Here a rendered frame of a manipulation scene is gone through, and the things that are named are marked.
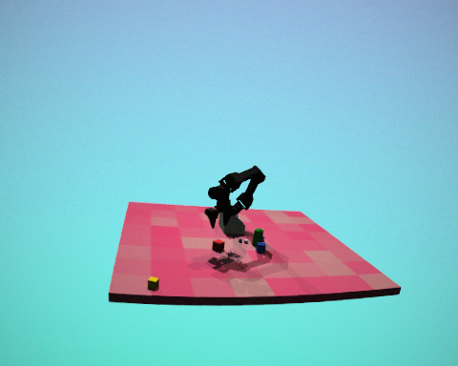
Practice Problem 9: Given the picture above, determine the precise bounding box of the small yellow block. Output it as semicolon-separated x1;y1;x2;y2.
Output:
148;276;159;289

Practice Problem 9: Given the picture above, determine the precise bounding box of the blue block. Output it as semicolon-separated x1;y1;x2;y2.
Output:
257;242;265;253

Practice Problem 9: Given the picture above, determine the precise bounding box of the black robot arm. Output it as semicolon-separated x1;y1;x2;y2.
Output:
208;165;266;216

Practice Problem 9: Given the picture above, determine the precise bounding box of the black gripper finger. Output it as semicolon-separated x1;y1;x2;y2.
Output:
223;213;231;226
207;215;218;229

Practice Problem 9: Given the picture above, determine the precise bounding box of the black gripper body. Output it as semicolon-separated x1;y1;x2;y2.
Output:
204;198;231;217

